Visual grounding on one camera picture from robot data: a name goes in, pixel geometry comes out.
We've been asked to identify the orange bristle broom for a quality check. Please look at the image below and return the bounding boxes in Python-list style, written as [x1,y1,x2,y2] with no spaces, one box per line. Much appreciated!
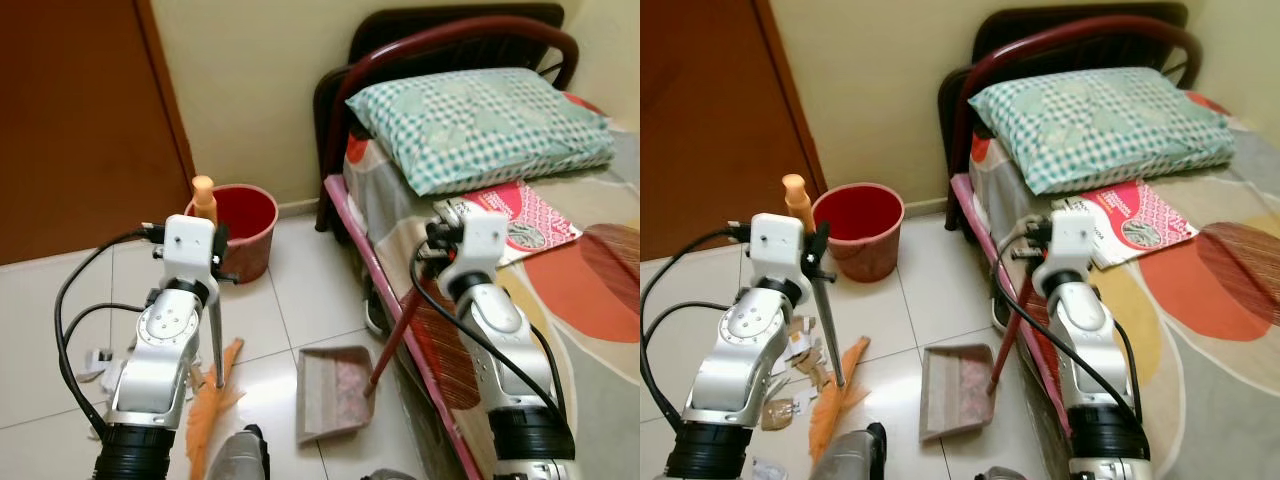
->
[783,173,871,467]
[186,175,247,480]

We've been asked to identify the red plastic bucket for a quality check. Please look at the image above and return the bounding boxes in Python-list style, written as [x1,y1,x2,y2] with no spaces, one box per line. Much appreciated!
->
[184,184,280,285]
[811,182,907,285]

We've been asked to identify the brown cardboard scraps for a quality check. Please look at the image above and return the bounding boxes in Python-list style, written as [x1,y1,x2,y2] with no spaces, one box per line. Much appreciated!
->
[785,317,834,387]

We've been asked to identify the pink white magazine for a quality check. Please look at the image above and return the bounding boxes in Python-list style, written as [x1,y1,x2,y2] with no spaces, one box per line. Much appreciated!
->
[1058,180,1200,272]
[434,180,584,267]

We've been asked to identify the green checked pillow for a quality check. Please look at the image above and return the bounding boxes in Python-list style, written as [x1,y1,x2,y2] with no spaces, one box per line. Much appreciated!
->
[968,67,1239,197]
[345,67,617,197]

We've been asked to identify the brown paper piece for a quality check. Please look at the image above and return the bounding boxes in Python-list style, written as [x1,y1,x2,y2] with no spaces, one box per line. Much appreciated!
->
[760,397,804,432]

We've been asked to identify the brown wooden door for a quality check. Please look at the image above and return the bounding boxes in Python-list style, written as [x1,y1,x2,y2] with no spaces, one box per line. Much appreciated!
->
[0,0,197,267]
[640,0,828,263]

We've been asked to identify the patterned bed sheet mattress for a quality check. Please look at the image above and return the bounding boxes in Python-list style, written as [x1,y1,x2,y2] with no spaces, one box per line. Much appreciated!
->
[965,92,1280,480]
[340,95,641,480]

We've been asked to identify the dark red metal headboard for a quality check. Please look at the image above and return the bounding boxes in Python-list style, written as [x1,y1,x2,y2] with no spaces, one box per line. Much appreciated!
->
[937,3,1205,233]
[313,3,582,233]

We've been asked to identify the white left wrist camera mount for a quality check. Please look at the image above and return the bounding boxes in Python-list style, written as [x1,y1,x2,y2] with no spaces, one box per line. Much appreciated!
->
[750,213,813,283]
[163,215,226,283]

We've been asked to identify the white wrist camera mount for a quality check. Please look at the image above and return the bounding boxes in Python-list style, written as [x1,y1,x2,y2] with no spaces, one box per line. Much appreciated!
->
[163,215,226,283]
[1040,212,1097,291]
[750,213,813,283]
[455,210,509,288]

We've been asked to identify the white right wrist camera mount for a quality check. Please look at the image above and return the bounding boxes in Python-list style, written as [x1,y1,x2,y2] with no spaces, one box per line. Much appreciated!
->
[455,210,509,288]
[1040,212,1097,291]

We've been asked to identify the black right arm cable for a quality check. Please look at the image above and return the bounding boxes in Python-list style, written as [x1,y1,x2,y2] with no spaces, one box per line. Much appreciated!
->
[993,232,1147,421]
[408,235,571,421]

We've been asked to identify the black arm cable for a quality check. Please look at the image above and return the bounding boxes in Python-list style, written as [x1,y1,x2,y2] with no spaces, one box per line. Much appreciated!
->
[640,226,753,401]
[993,232,1147,421]
[53,225,166,441]
[408,235,571,421]

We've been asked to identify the pink bed side rail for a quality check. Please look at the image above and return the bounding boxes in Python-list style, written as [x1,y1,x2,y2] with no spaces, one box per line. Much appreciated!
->
[949,173,1076,471]
[324,174,473,480]

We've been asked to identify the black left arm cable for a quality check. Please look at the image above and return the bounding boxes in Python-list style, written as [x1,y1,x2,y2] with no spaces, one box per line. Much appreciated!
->
[53,225,166,441]
[640,226,753,401]

